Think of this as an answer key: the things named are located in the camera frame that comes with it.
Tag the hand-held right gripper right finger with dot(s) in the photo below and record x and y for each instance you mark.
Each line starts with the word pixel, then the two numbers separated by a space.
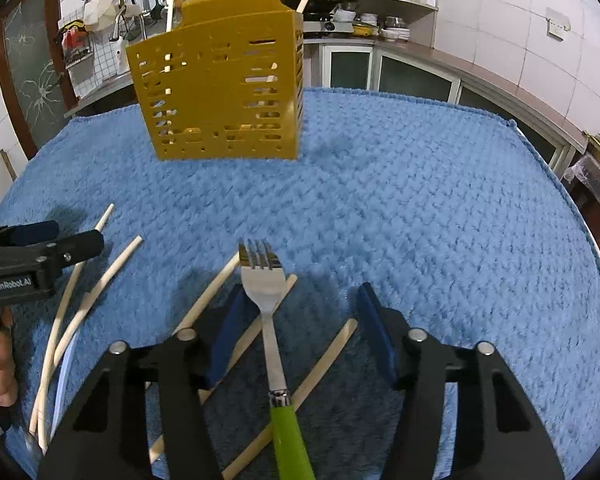
pixel 375 335

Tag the wooden stick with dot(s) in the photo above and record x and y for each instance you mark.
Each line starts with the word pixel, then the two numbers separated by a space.
pixel 7 165

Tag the white wall socket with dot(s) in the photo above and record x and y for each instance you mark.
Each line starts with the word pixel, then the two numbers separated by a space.
pixel 558 22

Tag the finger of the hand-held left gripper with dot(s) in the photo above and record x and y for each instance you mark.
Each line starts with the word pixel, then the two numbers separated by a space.
pixel 77 249
pixel 35 233

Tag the black frying pan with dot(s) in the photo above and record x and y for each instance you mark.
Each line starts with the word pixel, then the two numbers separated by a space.
pixel 312 6

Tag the glass cabinet door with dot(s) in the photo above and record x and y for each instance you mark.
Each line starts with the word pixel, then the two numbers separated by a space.
pixel 349 69
pixel 510 120
pixel 415 80

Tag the gas stove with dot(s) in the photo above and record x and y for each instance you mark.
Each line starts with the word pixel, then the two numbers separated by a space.
pixel 327 26

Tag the yellow perforated utensil holder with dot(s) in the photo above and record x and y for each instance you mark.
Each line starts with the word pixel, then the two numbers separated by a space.
pixel 220 90

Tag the yellow dish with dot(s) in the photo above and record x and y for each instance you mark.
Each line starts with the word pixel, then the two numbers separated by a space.
pixel 365 31

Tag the corner kitchen shelf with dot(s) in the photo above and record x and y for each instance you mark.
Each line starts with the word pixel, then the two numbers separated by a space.
pixel 380 2

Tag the blue fluffy towel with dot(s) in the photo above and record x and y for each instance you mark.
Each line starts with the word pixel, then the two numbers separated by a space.
pixel 405 210

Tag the kitchen counter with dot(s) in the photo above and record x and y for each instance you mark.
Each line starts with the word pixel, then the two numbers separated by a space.
pixel 480 72

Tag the dark wooden stand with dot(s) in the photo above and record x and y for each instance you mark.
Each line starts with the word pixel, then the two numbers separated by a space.
pixel 597 195

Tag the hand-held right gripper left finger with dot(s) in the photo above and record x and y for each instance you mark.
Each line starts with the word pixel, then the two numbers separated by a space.
pixel 230 335

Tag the white cloth bag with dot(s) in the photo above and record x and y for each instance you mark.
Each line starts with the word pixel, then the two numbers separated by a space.
pixel 100 11

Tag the brown door with cracked glass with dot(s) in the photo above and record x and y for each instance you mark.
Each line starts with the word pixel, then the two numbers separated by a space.
pixel 30 75

